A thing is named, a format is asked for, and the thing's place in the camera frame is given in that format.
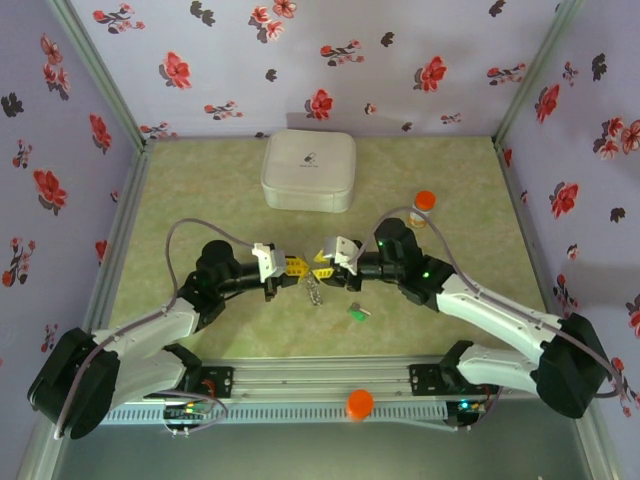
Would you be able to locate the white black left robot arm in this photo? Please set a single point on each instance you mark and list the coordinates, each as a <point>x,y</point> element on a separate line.
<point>145,330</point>

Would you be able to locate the aluminium frame side rail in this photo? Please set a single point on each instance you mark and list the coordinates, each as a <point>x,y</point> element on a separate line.
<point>525,225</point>
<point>120,225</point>

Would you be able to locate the green circuit board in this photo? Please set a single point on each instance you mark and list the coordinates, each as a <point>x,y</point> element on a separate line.
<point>187,413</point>
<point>467,407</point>

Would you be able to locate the aluminium frame post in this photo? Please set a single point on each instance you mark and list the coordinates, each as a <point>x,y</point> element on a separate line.
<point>535,75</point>
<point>100,75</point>

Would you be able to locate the orange round button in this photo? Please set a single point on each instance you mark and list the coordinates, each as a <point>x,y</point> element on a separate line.
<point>360,404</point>

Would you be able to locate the orange-capped pill bottle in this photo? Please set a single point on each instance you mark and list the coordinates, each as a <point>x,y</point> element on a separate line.
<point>424,202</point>

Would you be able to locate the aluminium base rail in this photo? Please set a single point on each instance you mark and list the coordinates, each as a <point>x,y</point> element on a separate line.
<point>320,377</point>

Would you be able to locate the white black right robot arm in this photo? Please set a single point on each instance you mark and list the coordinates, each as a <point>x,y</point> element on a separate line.
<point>495,310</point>

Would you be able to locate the white zippered case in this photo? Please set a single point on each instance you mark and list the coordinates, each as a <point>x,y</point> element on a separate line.
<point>307,167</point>

